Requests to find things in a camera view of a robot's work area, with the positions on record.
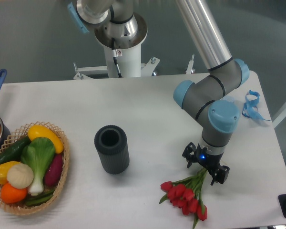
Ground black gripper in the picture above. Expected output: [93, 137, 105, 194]
[182, 142, 230, 186]

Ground red tulip bouquet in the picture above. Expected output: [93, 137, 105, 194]
[159, 168, 207, 228]

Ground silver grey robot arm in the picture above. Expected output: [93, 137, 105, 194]
[67, 0, 250, 184]

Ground small pale blue cap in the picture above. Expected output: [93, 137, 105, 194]
[224, 95, 235, 103]

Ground tangled blue ribbon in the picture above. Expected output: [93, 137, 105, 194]
[241, 90, 270, 121]

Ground dark grey ribbed vase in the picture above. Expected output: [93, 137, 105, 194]
[94, 125, 130, 175]

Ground purple sweet potato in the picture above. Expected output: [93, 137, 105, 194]
[44, 154, 63, 187]

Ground green bok choy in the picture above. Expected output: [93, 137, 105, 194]
[21, 137, 55, 196]

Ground green bean pods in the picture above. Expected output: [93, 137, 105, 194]
[24, 189, 54, 207]

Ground woven wicker basket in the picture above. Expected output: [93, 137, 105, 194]
[0, 122, 70, 215]

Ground cream white onion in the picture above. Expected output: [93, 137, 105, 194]
[7, 163, 34, 189]

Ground dark green cucumber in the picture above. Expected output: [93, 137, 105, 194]
[0, 136, 31, 165]

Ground orange fruit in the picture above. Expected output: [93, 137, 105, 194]
[0, 183, 27, 204]

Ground yellow bell pepper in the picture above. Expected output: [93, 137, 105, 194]
[0, 161, 20, 185]

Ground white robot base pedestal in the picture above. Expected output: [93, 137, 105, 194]
[73, 45, 160, 80]

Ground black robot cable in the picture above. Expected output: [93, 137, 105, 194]
[110, 37, 123, 78]

